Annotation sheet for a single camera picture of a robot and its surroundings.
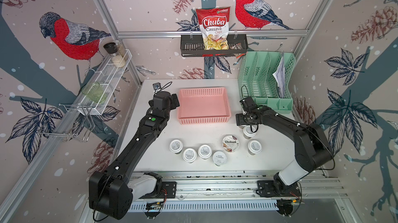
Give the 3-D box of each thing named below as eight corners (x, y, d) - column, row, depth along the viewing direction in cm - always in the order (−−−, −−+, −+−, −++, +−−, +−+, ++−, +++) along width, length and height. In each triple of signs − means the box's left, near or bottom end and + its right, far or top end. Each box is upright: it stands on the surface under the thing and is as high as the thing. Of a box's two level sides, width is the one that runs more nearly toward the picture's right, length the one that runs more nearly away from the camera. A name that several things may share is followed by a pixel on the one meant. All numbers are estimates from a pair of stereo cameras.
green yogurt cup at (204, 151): (198, 160, 84) (198, 156, 79) (198, 148, 88) (198, 144, 83) (211, 160, 84) (211, 156, 79) (211, 148, 88) (211, 144, 83)
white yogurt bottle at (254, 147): (247, 155, 85) (250, 151, 80) (245, 144, 89) (247, 140, 84) (259, 155, 85) (263, 151, 80) (257, 144, 89) (260, 140, 84)
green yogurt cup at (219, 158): (212, 166, 81) (213, 163, 77) (212, 154, 85) (212, 151, 81) (226, 166, 81) (227, 163, 77) (225, 154, 85) (226, 151, 81)
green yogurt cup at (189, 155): (183, 164, 82) (182, 160, 77) (184, 152, 87) (183, 148, 81) (196, 164, 82) (195, 160, 77) (196, 152, 87) (196, 148, 81)
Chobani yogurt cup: (223, 153, 86) (224, 150, 82) (222, 138, 92) (222, 135, 88) (238, 153, 86) (240, 150, 82) (236, 138, 92) (237, 135, 88)
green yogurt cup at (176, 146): (170, 155, 86) (168, 151, 81) (172, 143, 90) (170, 139, 85) (182, 155, 86) (181, 151, 81) (183, 143, 90) (182, 139, 85)
